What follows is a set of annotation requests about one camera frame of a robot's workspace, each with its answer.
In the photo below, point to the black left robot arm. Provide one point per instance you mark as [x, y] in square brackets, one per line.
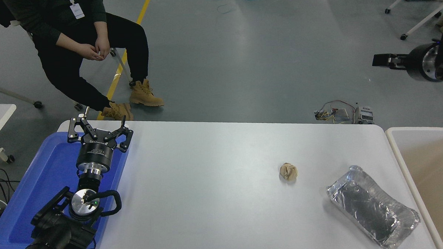
[59, 233]

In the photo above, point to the grey wheeled chair base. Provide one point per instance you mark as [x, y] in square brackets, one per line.
[10, 94]

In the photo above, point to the small grey electronic box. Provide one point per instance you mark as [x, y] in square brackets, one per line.
[363, 115]

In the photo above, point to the person's right hand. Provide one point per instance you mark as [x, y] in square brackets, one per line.
[92, 53]

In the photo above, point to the silver foil tray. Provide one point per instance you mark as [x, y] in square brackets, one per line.
[371, 207]

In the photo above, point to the black jacket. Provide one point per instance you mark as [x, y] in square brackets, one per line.
[2, 12]

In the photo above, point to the person's left hand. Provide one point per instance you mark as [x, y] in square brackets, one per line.
[102, 47]

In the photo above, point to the large pale bin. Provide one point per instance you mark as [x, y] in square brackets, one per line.
[429, 169]

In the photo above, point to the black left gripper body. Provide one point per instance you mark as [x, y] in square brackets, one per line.
[95, 153]

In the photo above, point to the blue plastic tray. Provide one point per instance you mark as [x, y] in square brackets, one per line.
[50, 174]

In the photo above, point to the crumpled tan paper ball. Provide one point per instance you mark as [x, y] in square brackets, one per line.
[288, 172]

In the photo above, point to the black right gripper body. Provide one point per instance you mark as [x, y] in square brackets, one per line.
[416, 64]

